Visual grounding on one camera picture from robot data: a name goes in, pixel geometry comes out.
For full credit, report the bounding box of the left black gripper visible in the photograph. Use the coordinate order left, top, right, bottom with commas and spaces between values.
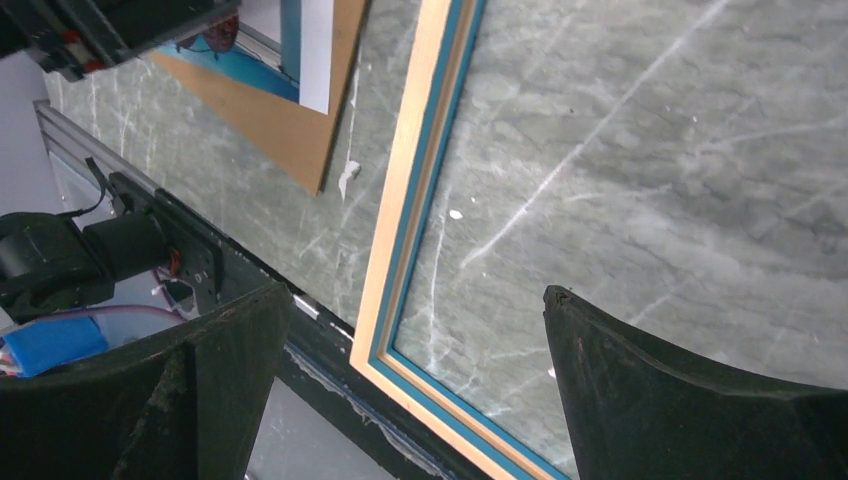
1, 0, 240, 81

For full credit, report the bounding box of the printed photo with white border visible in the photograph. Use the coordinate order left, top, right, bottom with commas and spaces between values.
160, 0, 334, 114

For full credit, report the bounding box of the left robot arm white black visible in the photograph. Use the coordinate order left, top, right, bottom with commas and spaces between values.
1, 1, 238, 326

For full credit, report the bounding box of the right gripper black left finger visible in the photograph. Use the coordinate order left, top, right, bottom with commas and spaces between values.
1, 283, 293, 479

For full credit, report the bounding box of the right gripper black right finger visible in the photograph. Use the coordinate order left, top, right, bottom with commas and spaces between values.
543, 285, 847, 479

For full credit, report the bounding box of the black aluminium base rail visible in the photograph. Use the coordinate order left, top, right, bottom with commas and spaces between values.
36, 101, 483, 479

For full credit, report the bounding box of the blue wooden picture frame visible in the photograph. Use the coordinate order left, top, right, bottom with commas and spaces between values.
350, 1, 564, 479

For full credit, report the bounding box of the brown cardboard backing board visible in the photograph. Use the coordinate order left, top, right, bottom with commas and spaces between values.
151, 1, 367, 194

